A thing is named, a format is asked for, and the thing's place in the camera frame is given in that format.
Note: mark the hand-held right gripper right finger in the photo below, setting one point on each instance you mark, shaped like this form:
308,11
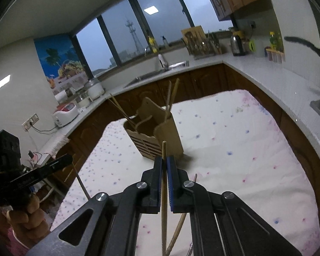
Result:
171,186

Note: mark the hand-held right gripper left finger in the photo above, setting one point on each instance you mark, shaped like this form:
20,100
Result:
157,186

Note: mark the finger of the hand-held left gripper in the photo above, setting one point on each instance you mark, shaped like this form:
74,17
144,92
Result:
53,166

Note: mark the dark wooden chopstick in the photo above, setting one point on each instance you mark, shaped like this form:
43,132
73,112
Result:
121,104
117,104
81,182

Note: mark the wooden utensil holder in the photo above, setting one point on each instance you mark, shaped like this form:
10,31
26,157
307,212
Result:
168,136

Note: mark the person's left hand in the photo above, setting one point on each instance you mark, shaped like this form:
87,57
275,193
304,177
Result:
29,218

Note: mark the lace cloth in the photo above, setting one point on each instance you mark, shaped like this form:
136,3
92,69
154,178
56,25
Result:
60,142

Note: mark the white rice cooker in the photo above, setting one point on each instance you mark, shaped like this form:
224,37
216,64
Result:
65,113

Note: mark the paper towel roll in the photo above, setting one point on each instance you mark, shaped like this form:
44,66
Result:
60,97

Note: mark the white dotted tablecloth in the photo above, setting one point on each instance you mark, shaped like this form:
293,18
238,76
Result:
229,138

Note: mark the white pot with steel lid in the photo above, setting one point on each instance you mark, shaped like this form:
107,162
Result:
94,90

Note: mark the steel kitchen sink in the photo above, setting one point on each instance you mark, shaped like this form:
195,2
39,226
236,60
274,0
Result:
149,76

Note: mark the brown wooden base cabinets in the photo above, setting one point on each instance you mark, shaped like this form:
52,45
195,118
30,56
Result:
202,80

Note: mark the small white bottle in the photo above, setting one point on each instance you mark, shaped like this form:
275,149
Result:
162,62

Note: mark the kitchen window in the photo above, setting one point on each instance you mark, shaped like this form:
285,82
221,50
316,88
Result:
101,40

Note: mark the chrome faucet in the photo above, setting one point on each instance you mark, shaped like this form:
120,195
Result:
147,49

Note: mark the yellow dish soap bottle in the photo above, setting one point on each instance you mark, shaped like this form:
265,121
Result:
153,46

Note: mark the utensil drying rack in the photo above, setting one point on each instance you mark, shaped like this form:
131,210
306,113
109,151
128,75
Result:
200,48

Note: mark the white kitchen countertop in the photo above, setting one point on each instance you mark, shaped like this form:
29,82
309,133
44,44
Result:
269,80

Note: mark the clear pump bottle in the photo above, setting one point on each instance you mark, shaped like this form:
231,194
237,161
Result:
164,41

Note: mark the knife block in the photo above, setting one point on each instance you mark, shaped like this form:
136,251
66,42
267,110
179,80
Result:
217,45

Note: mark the steel electric kettle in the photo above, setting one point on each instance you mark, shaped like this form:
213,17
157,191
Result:
237,45

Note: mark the wooden cutting board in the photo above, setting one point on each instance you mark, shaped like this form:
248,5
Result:
194,32

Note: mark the row of spice jars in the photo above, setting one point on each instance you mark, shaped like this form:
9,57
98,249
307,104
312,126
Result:
276,56

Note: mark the green drink bottle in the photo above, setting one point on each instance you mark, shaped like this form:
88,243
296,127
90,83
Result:
274,41

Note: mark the black wok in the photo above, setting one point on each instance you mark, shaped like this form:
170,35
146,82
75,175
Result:
309,44

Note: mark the grey wall outlet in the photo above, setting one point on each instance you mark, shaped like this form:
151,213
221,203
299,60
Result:
30,122

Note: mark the beach fruit wall poster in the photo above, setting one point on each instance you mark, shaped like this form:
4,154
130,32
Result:
53,56

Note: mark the small wall outlet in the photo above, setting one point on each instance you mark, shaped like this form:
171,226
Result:
252,24

